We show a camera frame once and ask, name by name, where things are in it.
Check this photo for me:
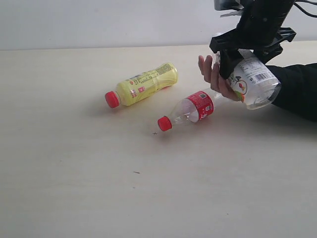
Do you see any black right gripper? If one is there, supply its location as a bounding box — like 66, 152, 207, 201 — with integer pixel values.
210, 0, 296, 79

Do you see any clear bottle white label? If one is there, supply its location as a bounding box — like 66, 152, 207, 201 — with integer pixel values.
214, 49, 282, 111

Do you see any yellow bottle red cap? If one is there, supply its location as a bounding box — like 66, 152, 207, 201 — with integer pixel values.
105, 63, 178, 108

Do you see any black sleeved forearm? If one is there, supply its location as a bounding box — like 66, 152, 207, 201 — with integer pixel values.
268, 63, 317, 122

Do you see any clear bottle red label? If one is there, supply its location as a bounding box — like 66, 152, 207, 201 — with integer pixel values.
158, 88, 229, 131

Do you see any open bare human hand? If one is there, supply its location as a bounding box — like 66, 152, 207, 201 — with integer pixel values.
198, 55, 240, 102

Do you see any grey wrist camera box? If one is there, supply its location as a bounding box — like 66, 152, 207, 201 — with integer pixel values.
213, 0, 244, 11

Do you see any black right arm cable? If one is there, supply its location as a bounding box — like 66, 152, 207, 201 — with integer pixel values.
293, 0, 317, 17

